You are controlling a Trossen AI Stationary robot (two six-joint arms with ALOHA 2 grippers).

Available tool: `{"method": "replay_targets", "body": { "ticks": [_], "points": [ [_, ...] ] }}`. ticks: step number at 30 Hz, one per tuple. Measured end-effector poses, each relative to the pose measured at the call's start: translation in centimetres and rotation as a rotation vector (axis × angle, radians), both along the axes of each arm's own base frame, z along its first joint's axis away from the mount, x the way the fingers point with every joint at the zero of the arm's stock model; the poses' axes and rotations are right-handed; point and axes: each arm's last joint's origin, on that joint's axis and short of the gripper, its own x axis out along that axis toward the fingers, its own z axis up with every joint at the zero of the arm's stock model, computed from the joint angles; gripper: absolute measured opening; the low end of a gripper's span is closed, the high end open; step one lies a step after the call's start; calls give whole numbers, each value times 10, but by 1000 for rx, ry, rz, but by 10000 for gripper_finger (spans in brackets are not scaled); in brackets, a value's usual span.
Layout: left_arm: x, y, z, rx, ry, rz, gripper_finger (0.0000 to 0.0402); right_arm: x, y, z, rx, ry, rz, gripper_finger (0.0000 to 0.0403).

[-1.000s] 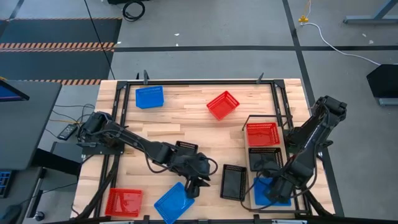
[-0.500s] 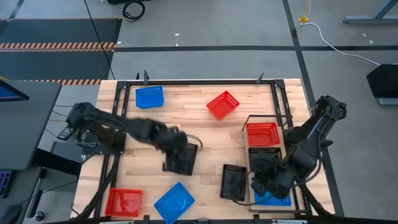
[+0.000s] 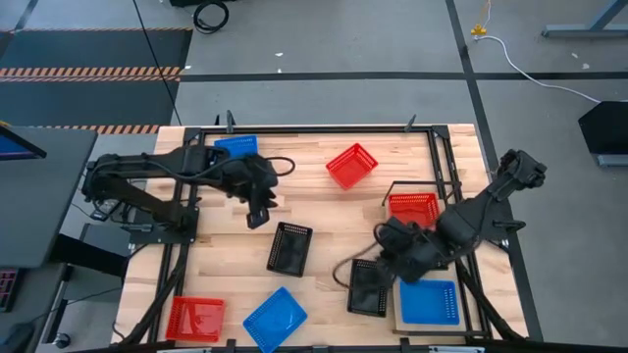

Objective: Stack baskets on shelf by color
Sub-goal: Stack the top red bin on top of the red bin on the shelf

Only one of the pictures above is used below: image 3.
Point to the black plastic basket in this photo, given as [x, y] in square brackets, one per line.
[289, 250]
[365, 291]

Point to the computer monitor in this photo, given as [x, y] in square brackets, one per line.
[15, 147]

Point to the black box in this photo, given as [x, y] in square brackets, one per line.
[608, 127]

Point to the black power adapter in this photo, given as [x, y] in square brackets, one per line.
[101, 212]

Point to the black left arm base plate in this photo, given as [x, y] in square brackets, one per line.
[147, 235]

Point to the grey desk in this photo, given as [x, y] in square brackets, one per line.
[39, 206]

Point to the blue plastic basket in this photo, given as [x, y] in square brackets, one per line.
[429, 304]
[275, 319]
[235, 146]

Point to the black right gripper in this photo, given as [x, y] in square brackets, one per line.
[414, 247]

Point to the black hazard-striped floor mat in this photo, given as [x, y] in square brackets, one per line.
[98, 49]
[88, 103]

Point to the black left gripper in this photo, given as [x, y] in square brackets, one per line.
[252, 181]

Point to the backlit black keyboard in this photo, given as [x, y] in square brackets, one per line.
[7, 289]

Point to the yellow plug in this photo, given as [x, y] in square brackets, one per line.
[479, 31]

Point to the grey metal table leg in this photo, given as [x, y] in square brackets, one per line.
[579, 32]

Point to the red plastic basket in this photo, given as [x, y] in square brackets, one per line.
[195, 319]
[412, 208]
[351, 166]

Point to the black caster wheel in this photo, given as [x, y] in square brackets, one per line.
[61, 340]

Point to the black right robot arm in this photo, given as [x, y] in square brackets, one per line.
[490, 196]

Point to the wooden shelf with black frame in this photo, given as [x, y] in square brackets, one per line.
[395, 306]

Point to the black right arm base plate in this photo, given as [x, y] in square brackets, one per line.
[495, 234]

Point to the black metal table frame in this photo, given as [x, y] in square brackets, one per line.
[343, 130]

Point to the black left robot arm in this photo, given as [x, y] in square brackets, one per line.
[147, 164]

